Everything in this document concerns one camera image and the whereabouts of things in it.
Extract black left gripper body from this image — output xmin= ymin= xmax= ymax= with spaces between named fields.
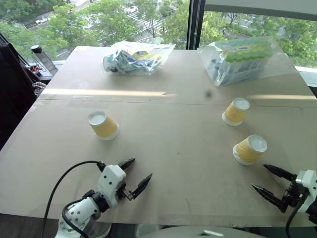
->
xmin=115 ymin=181 xmax=132 ymax=202

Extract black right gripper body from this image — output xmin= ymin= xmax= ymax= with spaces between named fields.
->
xmin=283 ymin=176 xmax=305 ymax=209

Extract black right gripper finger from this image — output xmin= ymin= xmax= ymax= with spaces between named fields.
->
xmin=263 ymin=164 xmax=297 ymax=181
xmin=251 ymin=182 xmax=288 ymax=213

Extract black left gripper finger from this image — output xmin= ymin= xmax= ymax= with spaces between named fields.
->
xmin=128 ymin=173 xmax=153 ymax=200
xmin=117 ymin=158 xmax=136 ymax=171

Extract yellow ribbed paper cup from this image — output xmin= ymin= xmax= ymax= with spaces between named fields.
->
xmin=221 ymin=97 xmax=250 ymax=127
xmin=87 ymin=110 xmax=120 ymax=141
xmin=232 ymin=134 xmax=268 ymax=167

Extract clear bag of blue packets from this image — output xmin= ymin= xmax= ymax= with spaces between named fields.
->
xmin=102 ymin=41 xmax=177 ymax=76

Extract clear plastic bag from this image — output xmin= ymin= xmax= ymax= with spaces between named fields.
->
xmin=199 ymin=36 xmax=297 ymax=87

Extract pack of green-capped tubes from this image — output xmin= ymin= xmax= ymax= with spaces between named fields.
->
xmin=210 ymin=38 xmax=273 ymax=85

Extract dark fabric chair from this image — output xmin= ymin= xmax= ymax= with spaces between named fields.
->
xmin=0 ymin=31 xmax=48 ymax=151

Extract clear water bottle black cap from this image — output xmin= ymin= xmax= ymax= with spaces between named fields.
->
xmin=30 ymin=44 xmax=55 ymax=73

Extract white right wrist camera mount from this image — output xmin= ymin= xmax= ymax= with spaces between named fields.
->
xmin=295 ymin=169 xmax=317 ymax=214

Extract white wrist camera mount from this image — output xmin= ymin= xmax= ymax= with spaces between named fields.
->
xmin=295 ymin=169 xmax=317 ymax=214
xmin=97 ymin=164 xmax=127 ymax=207

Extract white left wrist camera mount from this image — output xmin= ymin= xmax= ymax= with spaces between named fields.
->
xmin=97 ymin=164 xmax=127 ymax=207

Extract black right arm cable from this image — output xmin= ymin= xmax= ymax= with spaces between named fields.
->
xmin=285 ymin=199 xmax=305 ymax=234

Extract white rope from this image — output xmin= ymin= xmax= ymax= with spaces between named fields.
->
xmin=31 ymin=81 xmax=47 ymax=97

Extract red wires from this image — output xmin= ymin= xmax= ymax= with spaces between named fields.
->
xmin=25 ymin=64 xmax=48 ymax=77

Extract black window frame post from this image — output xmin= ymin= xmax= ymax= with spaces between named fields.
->
xmin=186 ymin=0 xmax=207 ymax=51

